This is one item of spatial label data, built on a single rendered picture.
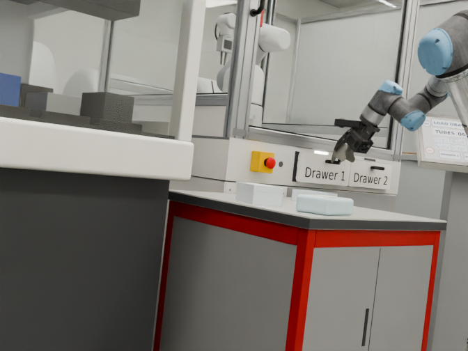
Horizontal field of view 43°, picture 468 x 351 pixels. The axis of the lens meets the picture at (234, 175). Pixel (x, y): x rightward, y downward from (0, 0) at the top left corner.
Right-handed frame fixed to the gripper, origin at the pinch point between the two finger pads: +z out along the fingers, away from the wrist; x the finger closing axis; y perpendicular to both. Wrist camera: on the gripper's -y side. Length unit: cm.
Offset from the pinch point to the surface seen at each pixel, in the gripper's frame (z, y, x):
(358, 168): 5.3, -3.0, 22.0
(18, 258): 20, 27, -122
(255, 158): 5.4, -2.1, -36.6
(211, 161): 14.0, -9.4, -46.9
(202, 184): 23, -8, -47
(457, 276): 34, 34, 89
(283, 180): 12.5, -0.3, -19.0
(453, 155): -10, 0, 76
